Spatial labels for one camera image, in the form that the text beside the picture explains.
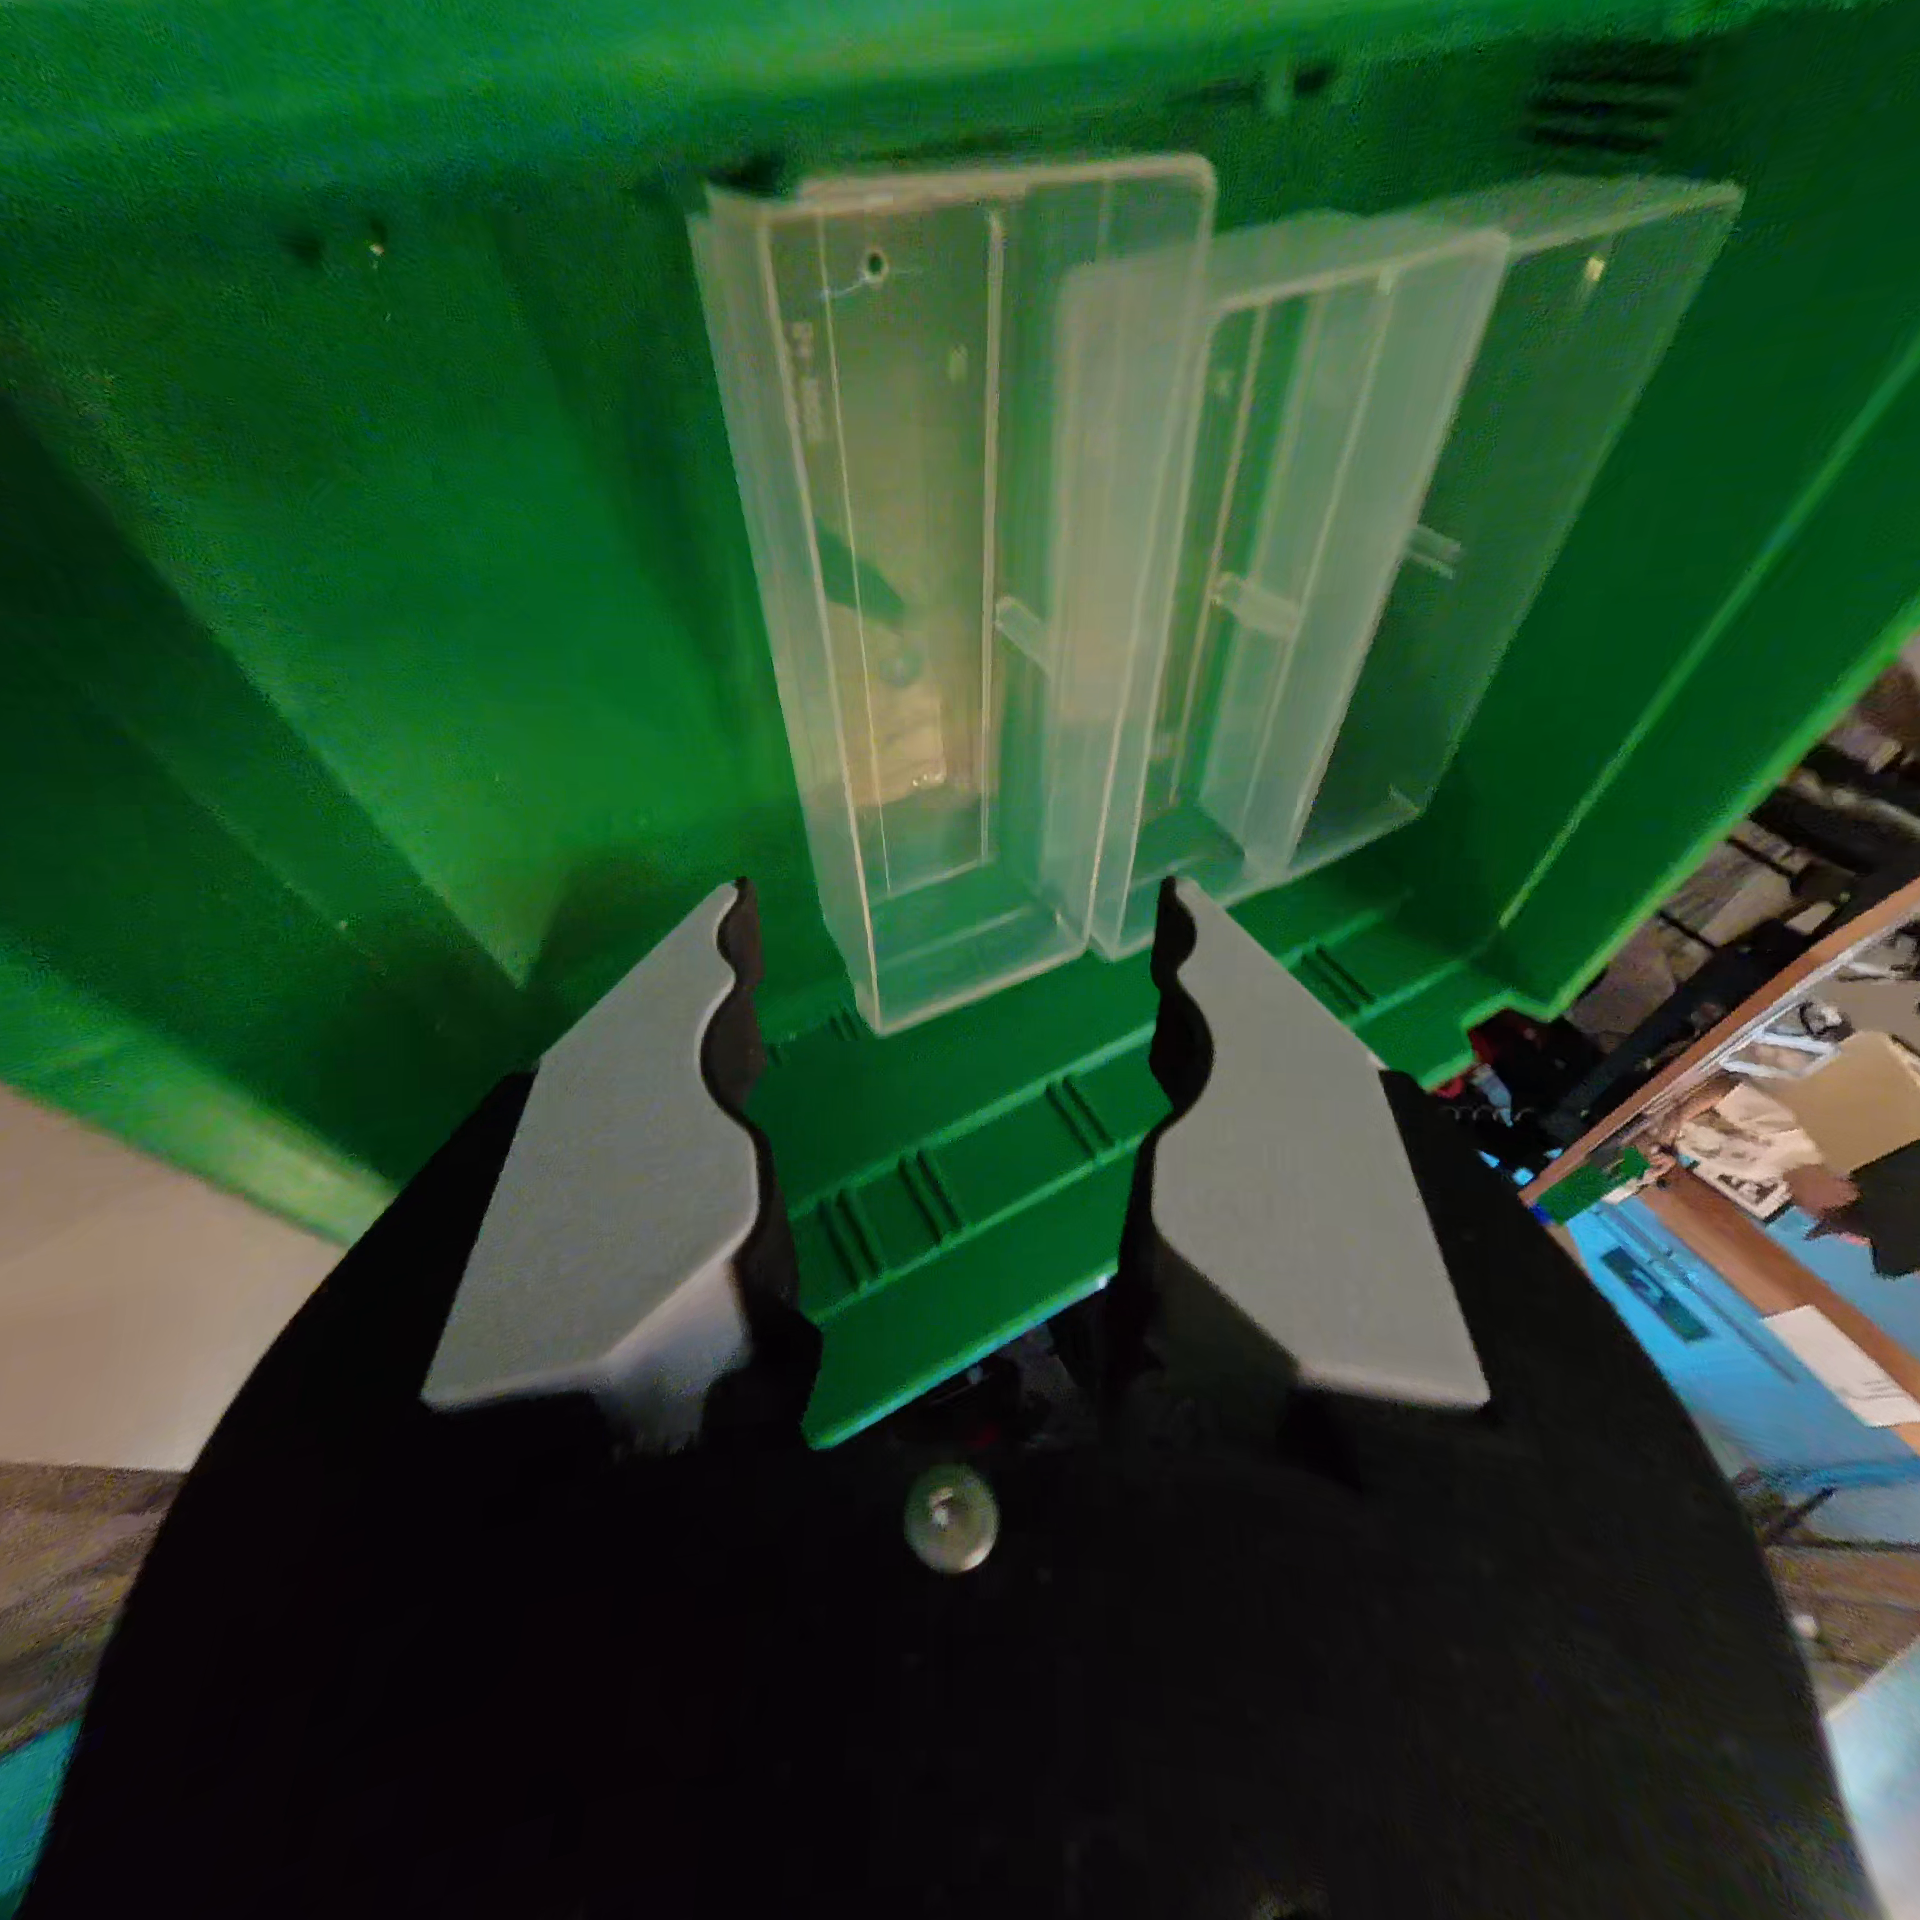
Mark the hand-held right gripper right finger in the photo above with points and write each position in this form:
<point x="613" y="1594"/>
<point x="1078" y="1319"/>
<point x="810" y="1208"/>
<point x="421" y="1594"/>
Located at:
<point x="1305" y="1200"/>

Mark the wooden desk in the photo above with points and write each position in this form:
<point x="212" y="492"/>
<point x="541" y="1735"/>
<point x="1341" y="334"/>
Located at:
<point x="1711" y="1215"/>

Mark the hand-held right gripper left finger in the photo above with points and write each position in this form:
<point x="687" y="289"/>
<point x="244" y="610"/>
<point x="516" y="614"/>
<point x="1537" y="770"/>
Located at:
<point x="599" y="1200"/>

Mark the clear plastic drawer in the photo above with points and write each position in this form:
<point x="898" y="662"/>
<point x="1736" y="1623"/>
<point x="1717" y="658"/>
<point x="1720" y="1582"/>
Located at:
<point x="1349" y="525"/>
<point x="901" y="452"/>

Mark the green plastic bin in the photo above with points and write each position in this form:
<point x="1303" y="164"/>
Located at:
<point x="375" y="600"/>

